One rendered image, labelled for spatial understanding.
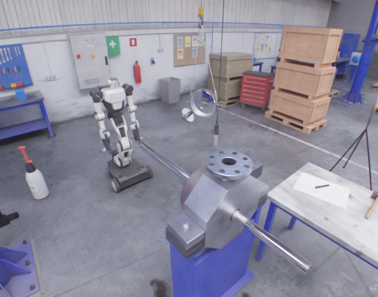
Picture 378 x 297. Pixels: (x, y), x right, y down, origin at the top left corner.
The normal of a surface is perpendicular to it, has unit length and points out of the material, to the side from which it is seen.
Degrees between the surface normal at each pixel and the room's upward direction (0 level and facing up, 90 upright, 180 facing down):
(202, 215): 45
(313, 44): 90
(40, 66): 90
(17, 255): 90
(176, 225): 0
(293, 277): 0
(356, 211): 0
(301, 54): 90
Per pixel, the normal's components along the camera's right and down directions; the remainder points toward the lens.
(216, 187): -0.55, -0.40
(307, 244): 0.00, -0.87
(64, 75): 0.61, 0.40
